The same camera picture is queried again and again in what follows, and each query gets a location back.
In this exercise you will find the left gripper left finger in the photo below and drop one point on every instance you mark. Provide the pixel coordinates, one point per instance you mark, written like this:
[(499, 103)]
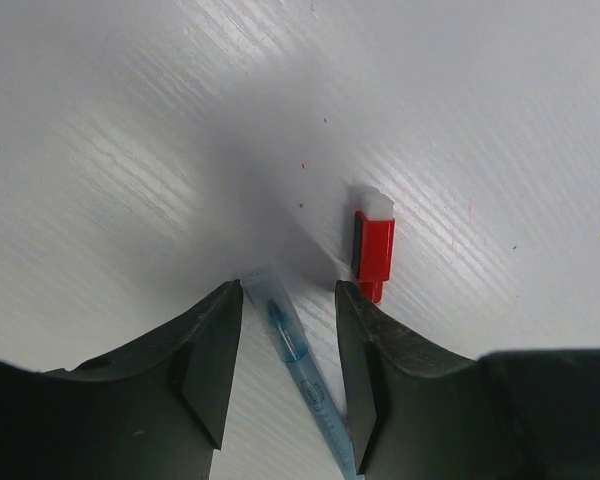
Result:
[(154, 408)]

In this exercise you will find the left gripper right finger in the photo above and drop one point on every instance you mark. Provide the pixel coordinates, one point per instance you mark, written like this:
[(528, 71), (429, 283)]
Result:
[(419, 411)]

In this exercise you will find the light blue transparent pen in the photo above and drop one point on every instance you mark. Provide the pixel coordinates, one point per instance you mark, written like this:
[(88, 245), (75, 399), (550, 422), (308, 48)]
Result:
[(274, 308)]

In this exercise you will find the red cap marker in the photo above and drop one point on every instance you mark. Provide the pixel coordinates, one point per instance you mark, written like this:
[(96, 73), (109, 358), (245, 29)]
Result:
[(374, 227)]

